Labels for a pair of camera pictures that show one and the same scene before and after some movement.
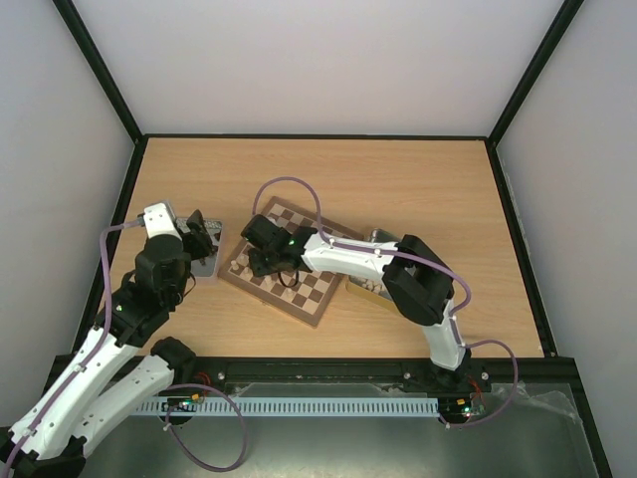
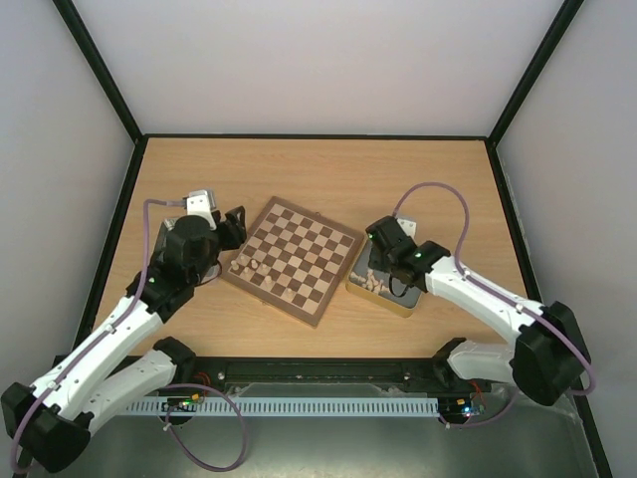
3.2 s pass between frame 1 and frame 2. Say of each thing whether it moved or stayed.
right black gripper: moved
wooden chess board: stayed
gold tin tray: stayed
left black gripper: moved
